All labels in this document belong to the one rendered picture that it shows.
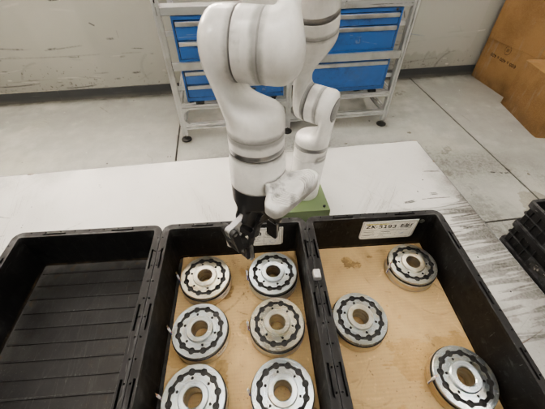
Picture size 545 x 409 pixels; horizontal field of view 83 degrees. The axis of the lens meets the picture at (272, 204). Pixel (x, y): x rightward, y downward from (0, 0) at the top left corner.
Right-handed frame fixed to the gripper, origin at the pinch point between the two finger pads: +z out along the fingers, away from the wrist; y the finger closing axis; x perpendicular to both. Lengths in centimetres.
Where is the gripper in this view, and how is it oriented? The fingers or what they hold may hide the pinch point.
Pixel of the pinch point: (260, 240)
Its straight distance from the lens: 52.8
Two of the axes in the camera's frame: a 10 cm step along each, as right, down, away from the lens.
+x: 7.5, 4.7, -4.6
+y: -6.6, 5.4, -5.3
